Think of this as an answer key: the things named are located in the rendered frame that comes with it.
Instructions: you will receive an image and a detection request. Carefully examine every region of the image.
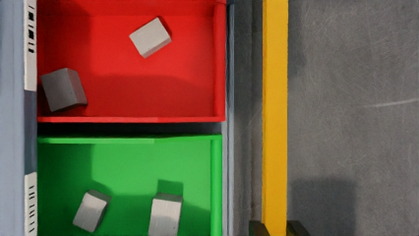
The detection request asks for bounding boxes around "yellow bar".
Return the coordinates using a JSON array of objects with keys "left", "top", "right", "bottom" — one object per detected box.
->
[{"left": 262, "top": 0, "right": 288, "bottom": 236}]

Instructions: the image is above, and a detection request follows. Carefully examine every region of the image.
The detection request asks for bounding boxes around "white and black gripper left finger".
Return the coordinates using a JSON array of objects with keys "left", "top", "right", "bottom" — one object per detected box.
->
[{"left": 249, "top": 220, "right": 270, "bottom": 236}]

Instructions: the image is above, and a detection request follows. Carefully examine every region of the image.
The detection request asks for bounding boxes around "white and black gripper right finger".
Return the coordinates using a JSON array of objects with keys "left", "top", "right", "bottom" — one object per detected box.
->
[{"left": 286, "top": 220, "right": 312, "bottom": 236}]

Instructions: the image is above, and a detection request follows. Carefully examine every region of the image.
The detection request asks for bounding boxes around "red bin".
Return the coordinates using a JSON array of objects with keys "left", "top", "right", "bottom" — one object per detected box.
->
[{"left": 37, "top": 0, "right": 226, "bottom": 122}]

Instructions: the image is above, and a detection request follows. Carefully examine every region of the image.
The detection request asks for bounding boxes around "green open bin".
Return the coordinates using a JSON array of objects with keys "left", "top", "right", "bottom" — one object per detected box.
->
[{"left": 37, "top": 132, "right": 222, "bottom": 236}]

